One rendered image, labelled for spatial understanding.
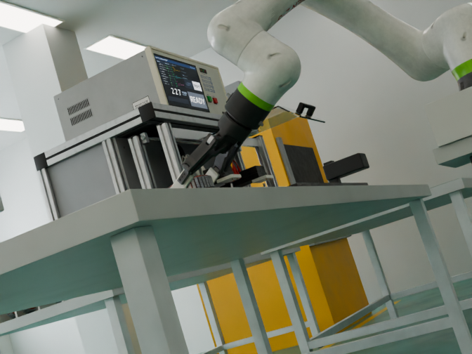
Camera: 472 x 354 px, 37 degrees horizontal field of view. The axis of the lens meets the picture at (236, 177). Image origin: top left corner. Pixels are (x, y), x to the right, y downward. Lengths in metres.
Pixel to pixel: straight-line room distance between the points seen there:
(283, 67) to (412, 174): 5.84
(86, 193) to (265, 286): 3.92
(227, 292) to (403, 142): 2.52
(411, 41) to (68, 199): 1.07
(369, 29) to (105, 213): 1.15
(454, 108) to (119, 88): 0.98
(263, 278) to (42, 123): 2.36
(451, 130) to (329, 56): 5.91
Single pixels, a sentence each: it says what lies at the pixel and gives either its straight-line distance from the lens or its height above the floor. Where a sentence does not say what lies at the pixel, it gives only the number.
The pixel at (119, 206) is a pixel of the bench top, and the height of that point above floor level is 0.73.
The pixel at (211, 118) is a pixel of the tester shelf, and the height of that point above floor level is 1.10.
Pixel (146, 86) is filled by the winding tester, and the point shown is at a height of 1.21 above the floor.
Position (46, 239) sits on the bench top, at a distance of 1.14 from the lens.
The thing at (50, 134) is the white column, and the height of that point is 2.33.
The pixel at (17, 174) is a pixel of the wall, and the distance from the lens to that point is 9.86.
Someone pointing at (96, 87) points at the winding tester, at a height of 1.28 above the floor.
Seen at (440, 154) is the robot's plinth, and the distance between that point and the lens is 1.81.
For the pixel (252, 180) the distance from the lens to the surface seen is 2.25.
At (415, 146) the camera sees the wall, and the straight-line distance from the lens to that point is 7.32.
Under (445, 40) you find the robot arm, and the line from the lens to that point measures 1.97.
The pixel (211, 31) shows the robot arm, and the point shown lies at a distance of 1.58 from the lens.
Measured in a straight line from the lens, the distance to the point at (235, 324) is 6.03.
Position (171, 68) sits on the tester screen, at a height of 1.26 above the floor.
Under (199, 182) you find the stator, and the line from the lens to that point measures 1.62.
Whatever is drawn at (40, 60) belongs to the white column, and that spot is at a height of 2.99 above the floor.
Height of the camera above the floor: 0.56
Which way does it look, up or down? 9 degrees up
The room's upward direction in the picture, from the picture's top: 17 degrees counter-clockwise
